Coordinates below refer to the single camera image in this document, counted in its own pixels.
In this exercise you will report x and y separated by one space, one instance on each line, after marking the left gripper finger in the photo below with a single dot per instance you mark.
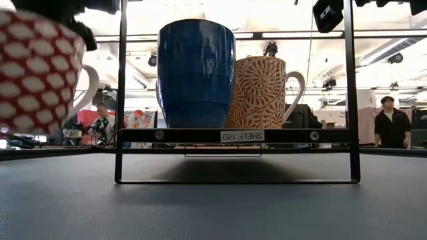
83 33

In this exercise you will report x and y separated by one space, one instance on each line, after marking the red white dotted mug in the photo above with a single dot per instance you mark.
36 73

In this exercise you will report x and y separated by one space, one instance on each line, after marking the orange swirl patterned mug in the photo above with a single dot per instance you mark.
263 96

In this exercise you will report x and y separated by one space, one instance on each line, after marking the blue mug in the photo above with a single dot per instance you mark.
197 76

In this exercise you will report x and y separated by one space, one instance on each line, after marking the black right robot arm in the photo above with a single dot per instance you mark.
418 6

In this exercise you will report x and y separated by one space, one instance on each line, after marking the background robot arm green light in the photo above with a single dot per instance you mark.
100 126

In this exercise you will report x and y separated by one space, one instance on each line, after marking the black ceiling spotlight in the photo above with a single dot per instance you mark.
152 60
271 49
396 58

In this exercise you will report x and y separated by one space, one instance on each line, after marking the black ceiling fixture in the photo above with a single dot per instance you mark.
328 83

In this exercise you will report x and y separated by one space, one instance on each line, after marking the person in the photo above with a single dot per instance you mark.
392 126
101 110

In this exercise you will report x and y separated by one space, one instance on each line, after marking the red partition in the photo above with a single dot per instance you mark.
85 116

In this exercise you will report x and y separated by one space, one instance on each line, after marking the white column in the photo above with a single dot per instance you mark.
365 99

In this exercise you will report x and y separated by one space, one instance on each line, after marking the colourful poster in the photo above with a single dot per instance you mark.
140 119

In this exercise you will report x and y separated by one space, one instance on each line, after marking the black background monitor stack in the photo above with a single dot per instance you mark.
300 118

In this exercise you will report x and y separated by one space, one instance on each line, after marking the pink cloth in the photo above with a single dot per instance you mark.
367 123

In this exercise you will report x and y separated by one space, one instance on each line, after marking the white shelf label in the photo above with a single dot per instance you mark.
242 136

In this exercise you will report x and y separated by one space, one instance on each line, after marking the blue grey table mat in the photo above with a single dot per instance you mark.
213 213

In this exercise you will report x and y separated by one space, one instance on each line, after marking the silver ceiling duct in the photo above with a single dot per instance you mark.
387 51

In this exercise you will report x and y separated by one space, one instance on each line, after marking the black metal rig frame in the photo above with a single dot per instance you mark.
50 154

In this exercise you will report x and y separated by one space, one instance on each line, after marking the wooden shelf black frame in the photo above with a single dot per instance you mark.
187 135

